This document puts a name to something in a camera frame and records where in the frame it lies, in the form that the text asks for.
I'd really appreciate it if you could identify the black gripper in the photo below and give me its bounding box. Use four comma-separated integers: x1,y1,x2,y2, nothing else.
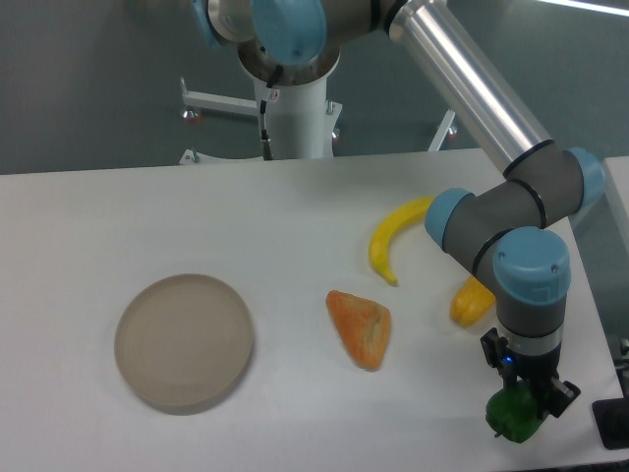
481,327,581,418

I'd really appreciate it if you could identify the green bell pepper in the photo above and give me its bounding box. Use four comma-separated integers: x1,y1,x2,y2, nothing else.
486,382,545,443

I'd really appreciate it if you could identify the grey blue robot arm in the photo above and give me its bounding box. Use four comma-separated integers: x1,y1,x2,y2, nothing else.
192,1,605,417

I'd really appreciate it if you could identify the yellow bell pepper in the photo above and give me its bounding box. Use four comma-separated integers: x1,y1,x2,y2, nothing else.
449,276,495,327

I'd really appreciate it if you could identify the beige round plate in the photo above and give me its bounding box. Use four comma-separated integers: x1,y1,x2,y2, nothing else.
113,273,255,416

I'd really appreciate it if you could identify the black device at edge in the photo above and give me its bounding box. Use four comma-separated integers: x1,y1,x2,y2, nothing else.
592,398,628,450

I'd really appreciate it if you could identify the orange bread slice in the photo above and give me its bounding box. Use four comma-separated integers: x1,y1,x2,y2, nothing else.
325,290,392,371

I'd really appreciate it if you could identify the yellow banana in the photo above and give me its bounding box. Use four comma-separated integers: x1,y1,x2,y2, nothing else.
368,196,434,286

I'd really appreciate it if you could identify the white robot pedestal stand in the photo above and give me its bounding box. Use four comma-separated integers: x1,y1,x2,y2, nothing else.
177,38,461,166

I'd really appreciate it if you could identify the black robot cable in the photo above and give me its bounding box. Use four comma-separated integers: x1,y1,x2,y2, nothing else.
258,64,285,161

